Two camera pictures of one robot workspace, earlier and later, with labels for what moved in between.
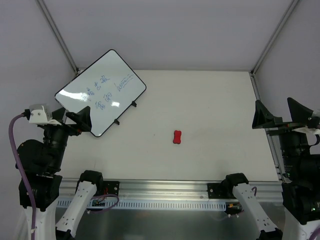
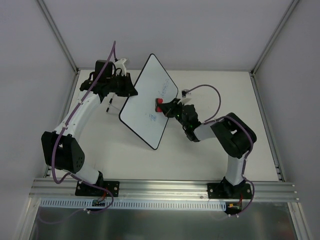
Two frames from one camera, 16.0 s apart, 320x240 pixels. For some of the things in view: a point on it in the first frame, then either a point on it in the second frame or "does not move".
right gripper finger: x=299 y=113 → x=173 y=104
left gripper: x=60 y=126 → x=124 y=84
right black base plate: x=220 y=191 does not move
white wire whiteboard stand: x=133 y=103 → x=110 y=102
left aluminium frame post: x=58 y=34 does not move
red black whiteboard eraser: x=177 y=139 → x=158 y=109
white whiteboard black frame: x=109 y=86 → x=138 y=113
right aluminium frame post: x=274 y=38 does not move
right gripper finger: x=263 y=117 → x=171 y=109
